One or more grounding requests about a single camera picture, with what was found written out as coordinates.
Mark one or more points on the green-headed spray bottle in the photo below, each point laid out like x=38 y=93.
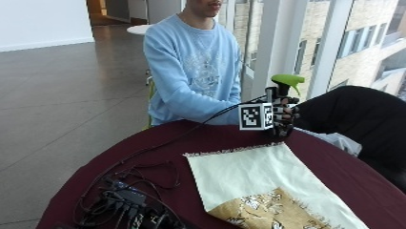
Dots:
x=287 y=80

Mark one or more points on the white cube of black markers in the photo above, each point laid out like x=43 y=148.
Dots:
x=252 y=117

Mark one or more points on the black jacket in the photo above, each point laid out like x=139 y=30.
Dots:
x=360 y=124

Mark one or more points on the cream cloth with floral border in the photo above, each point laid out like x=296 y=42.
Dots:
x=257 y=178

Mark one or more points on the white window pillar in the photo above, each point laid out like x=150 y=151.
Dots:
x=275 y=41

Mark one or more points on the the person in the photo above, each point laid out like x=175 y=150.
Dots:
x=191 y=57

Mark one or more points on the green chair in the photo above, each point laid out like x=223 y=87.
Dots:
x=151 y=95

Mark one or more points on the maroon tablecloth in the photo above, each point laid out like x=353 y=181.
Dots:
x=140 y=165

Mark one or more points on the white round table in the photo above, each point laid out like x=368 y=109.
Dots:
x=139 y=29

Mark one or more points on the slim white window post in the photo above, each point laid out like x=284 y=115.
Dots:
x=332 y=44

